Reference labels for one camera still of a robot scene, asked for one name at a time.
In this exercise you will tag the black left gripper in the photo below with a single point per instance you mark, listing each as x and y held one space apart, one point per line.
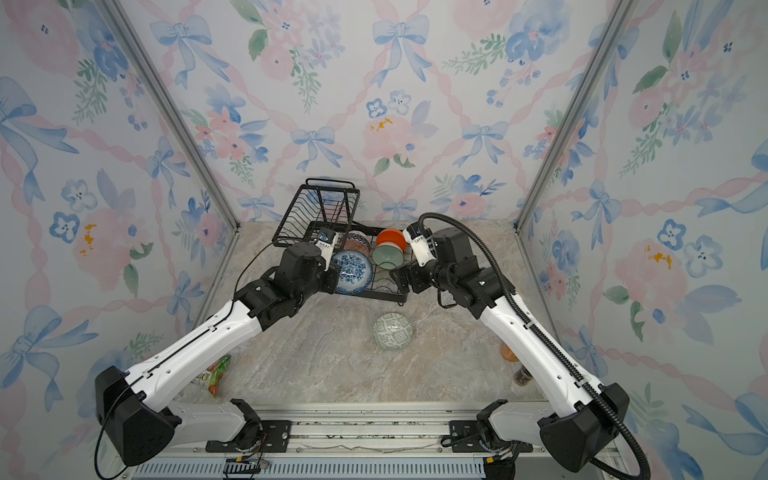
332 275

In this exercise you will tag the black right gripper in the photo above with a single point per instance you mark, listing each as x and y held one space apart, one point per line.
415 272

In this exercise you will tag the pale green ceramic bowl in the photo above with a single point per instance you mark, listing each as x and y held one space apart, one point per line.
387 256

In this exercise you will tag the orange plastic bowl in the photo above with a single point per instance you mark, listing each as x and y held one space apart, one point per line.
392 236

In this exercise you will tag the blue patterned ceramic bowl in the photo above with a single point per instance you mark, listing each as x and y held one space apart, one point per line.
356 272

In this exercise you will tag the red patterned ceramic bowl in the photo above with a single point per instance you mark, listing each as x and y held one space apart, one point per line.
363 247

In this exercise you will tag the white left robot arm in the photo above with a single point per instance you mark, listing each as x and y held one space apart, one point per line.
137 409

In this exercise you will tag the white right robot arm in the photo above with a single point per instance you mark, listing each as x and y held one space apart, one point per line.
582 417

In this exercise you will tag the green packet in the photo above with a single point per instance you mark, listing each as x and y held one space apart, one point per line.
211 377

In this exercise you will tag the dark spice jar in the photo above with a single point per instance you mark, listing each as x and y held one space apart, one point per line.
522 376

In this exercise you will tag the black wire dish rack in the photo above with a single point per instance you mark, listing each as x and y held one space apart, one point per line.
333 203

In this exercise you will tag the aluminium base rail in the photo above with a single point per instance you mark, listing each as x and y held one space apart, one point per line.
398 442

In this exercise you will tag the aluminium left corner post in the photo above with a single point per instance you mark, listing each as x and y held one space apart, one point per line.
117 19

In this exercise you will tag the aluminium corner post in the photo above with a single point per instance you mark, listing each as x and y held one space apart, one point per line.
614 29
117 19

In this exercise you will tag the aluminium right corner post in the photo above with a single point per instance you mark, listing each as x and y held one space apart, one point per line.
614 29

